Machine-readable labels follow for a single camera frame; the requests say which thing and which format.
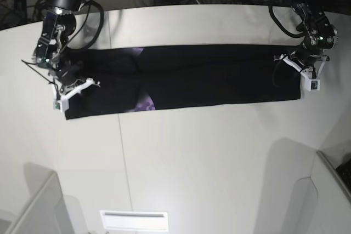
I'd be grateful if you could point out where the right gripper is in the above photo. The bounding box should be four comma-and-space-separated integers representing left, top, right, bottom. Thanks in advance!
49, 60, 100, 94

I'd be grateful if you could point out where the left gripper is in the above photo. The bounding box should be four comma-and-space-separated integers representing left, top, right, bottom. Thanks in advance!
274, 43, 329, 71

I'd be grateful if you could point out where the black T-shirt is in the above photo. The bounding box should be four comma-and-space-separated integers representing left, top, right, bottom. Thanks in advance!
65, 44, 301, 119

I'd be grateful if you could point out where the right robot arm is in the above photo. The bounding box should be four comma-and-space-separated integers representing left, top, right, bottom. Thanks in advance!
32, 0, 104, 96

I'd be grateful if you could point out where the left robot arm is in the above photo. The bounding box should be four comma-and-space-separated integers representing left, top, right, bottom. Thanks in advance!
268, 0, 337, 70

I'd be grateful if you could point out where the black keyboard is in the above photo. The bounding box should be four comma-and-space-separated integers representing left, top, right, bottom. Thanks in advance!
336, 160, 351, 190

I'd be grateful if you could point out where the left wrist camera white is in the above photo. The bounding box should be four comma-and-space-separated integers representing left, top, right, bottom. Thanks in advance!
281, 54, 327, 92

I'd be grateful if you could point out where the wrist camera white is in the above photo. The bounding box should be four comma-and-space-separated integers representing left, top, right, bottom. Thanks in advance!
281, 54, 327, 92
53, 78, 92, 113

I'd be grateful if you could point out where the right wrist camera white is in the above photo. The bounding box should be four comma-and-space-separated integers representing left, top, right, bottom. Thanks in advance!
53, 78, 92, 113

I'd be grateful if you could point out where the coiled black cable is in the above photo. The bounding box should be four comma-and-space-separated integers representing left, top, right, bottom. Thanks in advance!
32, 0, 55, 22

